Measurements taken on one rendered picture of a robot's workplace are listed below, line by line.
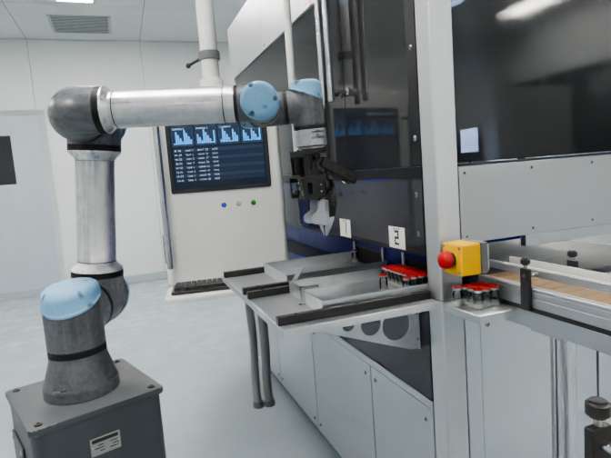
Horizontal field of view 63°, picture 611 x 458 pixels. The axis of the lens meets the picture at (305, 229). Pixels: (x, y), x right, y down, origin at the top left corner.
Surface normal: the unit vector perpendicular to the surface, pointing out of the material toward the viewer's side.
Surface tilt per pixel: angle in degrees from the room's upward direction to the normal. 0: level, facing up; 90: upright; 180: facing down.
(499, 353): 90
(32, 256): 90
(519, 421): 90
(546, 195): 90
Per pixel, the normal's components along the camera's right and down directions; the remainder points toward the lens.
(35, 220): 0.34, 0.08
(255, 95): 0.03, 0.11
